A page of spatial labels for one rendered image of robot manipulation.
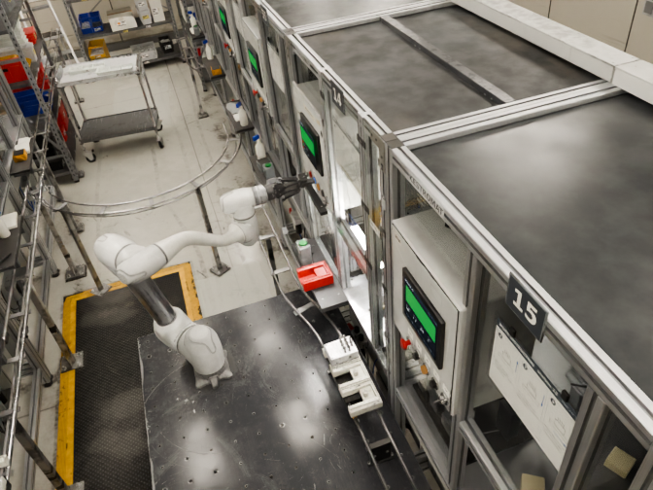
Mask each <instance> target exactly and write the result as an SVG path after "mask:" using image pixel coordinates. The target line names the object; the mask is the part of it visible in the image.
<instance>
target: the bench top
mask: <svg viewBox="0 0 653 490"><path fill-rule="evenodd" d="M293 312H294V310H293V309H292V307H291V306H290V305H289V304H288V303H287V301H286V300H285V299H284V297H283V296H282V295H278V296H276V297H271V298H267V299H264V300H261V301H257V302H254V303H251V304H247V305H244V306H241V307H238V308H234V309H231V310H228V311H225V312H222V313H219V314H216V315H212V316H209V317H206V318H202V319H199V320H196V321H193V322H194V323H195V324H196V325H205V326H208V327H210V328H211V329H213V330H214V331H215V332H216V334H217V335H218V337H219V339H220V342H221V344H222V347H223V350H226V353H227V355H226V357H227V361H228V365H229V369H230V371H231V372H232V374H233V376H232V378H230V379H224V380H221V381H218V389H214V388H213V386H212V384H209V385H206V386H204V387H202V388H200V389H196V387H195V376H194V371H193V366H192V365H191V363H190V362H189V361H188V360H187V359H186V358H185V357H184V356H183V355H182V354H181V353H179V352H177V351H175V350H173V349H171V348H170V347H168V346H167V345H166V344H164V343H163V342H162V341H160V340H159V339H158V338H157V336H156V335H155V333H151V334H148V335H145V336H142V337H138V338H137V340H138V350H139V360H140V369H141V379H142V389H143V399H144V408H145V418H146V428H147V435H148V447H149V454H150V464H151V474H152V485H153V490H385V488H384V486H383V484H382V482H381V479H380V477H379V475H378V472H377V471H376V469H375V467H374V466H372V467H370V468H369V467H368V465H367V463H366V462H367V461H369V453H367V452H366V449H365V444H364V442H363V440H362V437H361V434H360V432H359V429H358V427H357V425H356V423H355V420H354V419H353V418H351V416H350V414H349V411H348V408H346V405H345V403H344V402H343V400H342V397H341V395H340V393H339V390H338V388H337V386H336V384H335V381H334V379H333V377H332V375H328V373H327V371H328V370H329V365H328V361H327V360H326V359H325V357H324V354H323V349H322V346H321V344H320V342H319V340H318V338H317V337H316V336H315V334H314V333H313V331H312V330H311V329H310V328H309V326H308V325H307V324H306V323H305V322H304V321H303V320H302V318H301V317H300V316H299V315H295V314H294V313H293ZM301 314H302V315H303V317H304V318H305V319H306V320H307V321H308V322H309V323H310V324H311V326H312V327H313V328H314V329H315V331H316V332H317V334H318V335H319V337H320V338H321V340H322V342H323V344H324V345H325V344H328V343H330V342H332V341H335V340H338V339H339V335H338V333H337V331H336V329H335V328H334V327H333V325H332V324H331V322H330V321H329V320H328V319H327V318H326V316H325V315H324V314H323V313H322V312H321V311H320V310H319V309H318V308H317V307H316V306H315V305H314V306H313V307H311V308H309V309H307V310H305V311H303V312H302V313H301ZM326 314H327V316H328V317H329V318H330V319H331V320H332V321H333V323H334V324H335V325H336V327H337V328H338V329H339V330H340V332H341V334H342V336H343V335H344V334H345V337H347V336H350V337H351V338H352V340H353V342H354V344H355V345H356V347H357V349H358V351H359V355H360V357H361V360H362V362H363V364H364V366H365V368H366V370H367V372H368V374H369V376H370V378H371V380H372V382H373V384H374V386H375V388H376V390H377V392H378V394H379V396H380V397H381V400H382V402H383V407H380V408H378V409H379V411H380V413H381V415H382V417H383V419H384V421H385V423H386V425H387V427H388V429H389V431H390V433H391V435H392V437H393V439H394V441H395V444H396V446H397V448H398V450H399V452H400V454H401V456H402V458H403V460H404V462H405V464H406V466H407V468H408V470H409V471H410V474H411V476H412V478H413V480H414V482H415V484H416V486H417V488H418V490H432V489H431V487H430V484H429V482H428V480H427V478H426V476H425V474H424V473H423V471H422V469H421V467H420V465H419V463H418V461H417V459H416V457H415V455H414V453H413V451H412V449H411V447H410V445H409V443H408V441H407V439H406V438H405V436H404V434H403V432H402V430H401V428H400V426H399V425H398V423H397V421H396V419H395V416H394V414H393V412H392V410H391V408H390V406H389V405H388V403H387V401H386V399H385V397H384V395H383V393H382V391H381V389H380V387H379V385H378V383H377V381H376V379H375V377H374V375H373V373H372V371H371V370H370V368H369V366H368V364H367V362H366V360H365V358H364V356H363V354H362V352H361V350H360V348H359V346H358V344H357V342H356V340H355V338H354V337H353V335H352V333H351V331H350V329H349V327H348V325H347V323H346V321H345V319H344V317H343V315H342V313H341V311H340V309H339V308H336V309H333V310H329V311H327V312H326ZM149 355H151V356H150V358H148V356H149ZM357 419H358V421H359V423H360V425H361V429H362V431H363V433H364V436H365V438H366V440H367V442H368V444H371V443H374V442H376V441H379V440H382V439H384V438H388V435H387V433H386V431H385V429H384V427H383V425H382V423H381V421H380V418H379V416H378V414H377V412H376V410H375V409H374V410H372V411H369V412H366V413H364V414H361V415H359V416H357ZM391 447H392V452H393V453H394V456H395V457H394V458H393V459H391V460H388V461H385V462H383V463H380V464H378V467H379V469H380V471H381V473H382V475H383V477H384V479H385V481H386V483H387V486H388V488H389V490H414V488H413V486H412V484H411V482H410V480H409V478H408V476H407V474H406V472H405V470H404V468H403V466H402V464H401V463H400V461H399V459H398V456H397V454H396V452H395V449H394V447H393V445H392V444H391ZM271 474H272V475H273V478H269V476H270V475H271Z"/></svg>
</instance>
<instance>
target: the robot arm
mask: <svg viewBox="0 0 653 490"><path fill-rule="evenodd" d="M277 179H278V180H277V182H275V183H273V184H268V185H264V186H263V185H258V186H254V187H250V188H241V189H237V190H233V191H231V192H227V193H225V194H223V195H222V196H221V198H220V205H221V208H222V211H223V212H224V213H226V214H232V215H233V220H232V222H231V224H230V225H229V227H228V232H227V233H226V234H223V235H218V234H212V233H206V232H200V231H183V232H180V233H177V234H174V235H172V236H170V237H168V238H165V239H163V240H160V241H158V242H156V243H154V244H152V245H150V246H148V247H146V248H145V247H144V246H139V245H137V244H136V243H135V242H133V241H132V240H130V239H128V238H127V237H124V236H122V235H120V234H116V233H106V234H104V235H102V236H100V237H99V238H97V240H96V241H95V243H94V246H93V250H94V254H95V256H96V258H97V259H98V260H99V261H100V262H102V264H103V265H104V266H105V267H107V268H108V269H109V270H110V271H111V272H112V273H113V274H114V275H115V276H116V277H118V278H119V280H120V281H121V282H122V283H123V284H126V285H127V286H128V288H129V289H130V290H131V291H132V293H133V294H134V295H135V296H136V297H137V298H138V299H139V301H140V302H141V303H142V304H143V306H144V307H145V308H146V309H147V311H148V312H149V313H150V315H151V316H152V317H153V318H154V331H155V335H156V336H157V338H158V339H159V340H160V341H162V342H163V343H164V344H166V345H167V346H168V347H170V348H171V349H173V350H175V351H177V352H179V353H181V354H182V355H183V356H184V357H185V358H186V359H187V360H188V361H189V362H190V363H191V365H192V366H193V371H194V376H195V387H196V389H200V388H202V387H204V386H206V385H209V384H212V386H213V388H214V389H218V381H221V380H224V379H230V378H232V376H233V374H232V372H231V371H230V369H229V365H228V361H227V357H226V355H227V353H226V350H223V347H222V344H221V342H220V339H219V337H218V335H217V334H216V332H215V331H214V330H213V329H211V328H210V327H208V326H205V325H196V324H195V323H194V322H193V321H192V320H191V319H190V318H189V317H188V316H187V315H186V314H185V313H184V312H183V311H182V310H181V309H180V308H178V307H173V306H171V304H170V303H169V301H168V300H167V299H166V297H165V296H164V294H163V293H162V292H161V290H160V289H159V288H158V286H157V285H156V283H155V282H154V280H153V279H152V277H151V276H153V275H154V274H156V273H157V272H158V271H160V270H161V269H162V268H163V267H164V266H165V265H167V264H168V263H169V262H170V261H171V260H172V259H173V258H174V257H175V256H176V255H177V254H178V253H179V252H180V251H181V250H182V249H183V248H185V247H187V246H189V245H200V246H213V247H224V246H228V245H231V244H233V243H235V242H238V243H241V244H242V245H244V246H253V245H254V244H256V243H257V241H258V236H259V230H258V219H257V217H256V214H255V206H259V205H261V204H264V203H267V200H268V201H269V200H273V199H275V198H280V199H282V201H283V202H284V201H285V200H286V199H287V198H290V197H292V196H294V195H296V194H298V193H300V190H301V189H302V188H305V187H308V185H312V184H315V180H314V178H310V179H302V180H298V178H297V177H284V178H282V177H277ZM282 182H288V183H283V184H281V183H282Z"/></svg>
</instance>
